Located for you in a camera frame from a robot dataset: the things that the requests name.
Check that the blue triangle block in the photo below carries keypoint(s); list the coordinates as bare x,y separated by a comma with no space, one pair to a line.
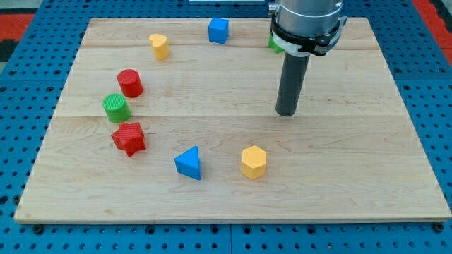
188,163

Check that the blue cube block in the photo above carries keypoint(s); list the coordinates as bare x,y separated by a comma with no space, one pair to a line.
218,30

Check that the green cylinder block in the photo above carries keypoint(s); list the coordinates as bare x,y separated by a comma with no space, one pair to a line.
116,108

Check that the yellow heart block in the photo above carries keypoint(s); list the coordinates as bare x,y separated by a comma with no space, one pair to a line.
160,46

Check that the wooden board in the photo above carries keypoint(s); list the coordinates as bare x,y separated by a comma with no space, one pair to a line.
349,154

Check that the red star block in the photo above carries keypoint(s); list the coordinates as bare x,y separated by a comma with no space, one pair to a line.
129,137

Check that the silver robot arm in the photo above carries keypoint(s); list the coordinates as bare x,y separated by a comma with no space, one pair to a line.
301,28

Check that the black white tool mount clamp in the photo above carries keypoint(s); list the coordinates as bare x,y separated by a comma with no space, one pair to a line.
299,46

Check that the red cylinder block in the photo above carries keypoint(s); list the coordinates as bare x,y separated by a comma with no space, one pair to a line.
130,83

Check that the yellow hexagon block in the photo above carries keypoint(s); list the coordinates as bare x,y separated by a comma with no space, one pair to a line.
254,161

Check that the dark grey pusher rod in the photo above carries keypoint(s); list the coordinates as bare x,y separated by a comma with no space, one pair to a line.
291,81

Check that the green star block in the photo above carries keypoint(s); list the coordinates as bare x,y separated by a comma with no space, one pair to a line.
273,45

